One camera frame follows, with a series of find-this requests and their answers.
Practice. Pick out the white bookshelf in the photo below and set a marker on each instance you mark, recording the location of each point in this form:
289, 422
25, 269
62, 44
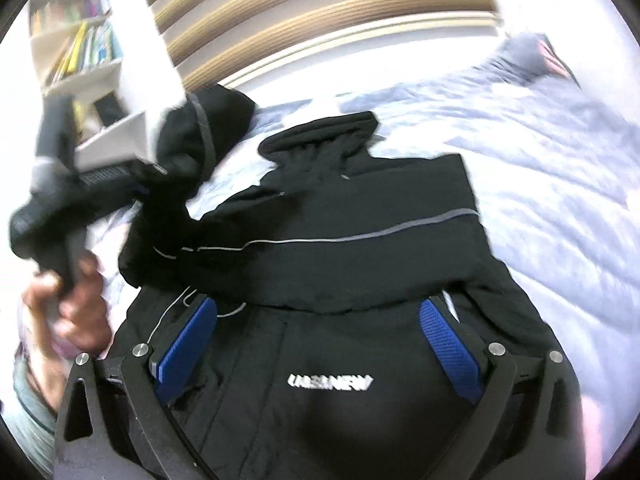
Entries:
135, 60

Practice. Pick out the person's left forearm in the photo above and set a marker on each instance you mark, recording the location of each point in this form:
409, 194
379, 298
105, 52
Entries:
27, 405

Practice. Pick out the rows of colourful books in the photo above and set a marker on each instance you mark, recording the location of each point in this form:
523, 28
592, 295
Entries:
90, 45

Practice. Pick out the black jacket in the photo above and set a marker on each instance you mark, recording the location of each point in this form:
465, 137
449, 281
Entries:
325, 210

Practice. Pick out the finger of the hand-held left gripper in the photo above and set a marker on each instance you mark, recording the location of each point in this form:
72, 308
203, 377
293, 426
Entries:
149, 176

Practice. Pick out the grey pink plush pillow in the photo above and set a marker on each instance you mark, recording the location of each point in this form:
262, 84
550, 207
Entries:
530, 57

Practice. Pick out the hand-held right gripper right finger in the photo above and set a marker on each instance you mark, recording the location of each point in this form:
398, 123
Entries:
450, 350

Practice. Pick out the pastel plush blanket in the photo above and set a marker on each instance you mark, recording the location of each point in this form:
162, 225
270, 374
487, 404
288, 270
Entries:
550, 185

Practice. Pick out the wooden slatted headboard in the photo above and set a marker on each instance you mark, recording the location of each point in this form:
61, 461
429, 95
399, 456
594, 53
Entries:
310, 5

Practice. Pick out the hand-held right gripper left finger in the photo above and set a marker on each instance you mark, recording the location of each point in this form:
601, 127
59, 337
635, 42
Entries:
187, 347

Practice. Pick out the person's left hand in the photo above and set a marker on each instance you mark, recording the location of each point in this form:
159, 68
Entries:
80, 310

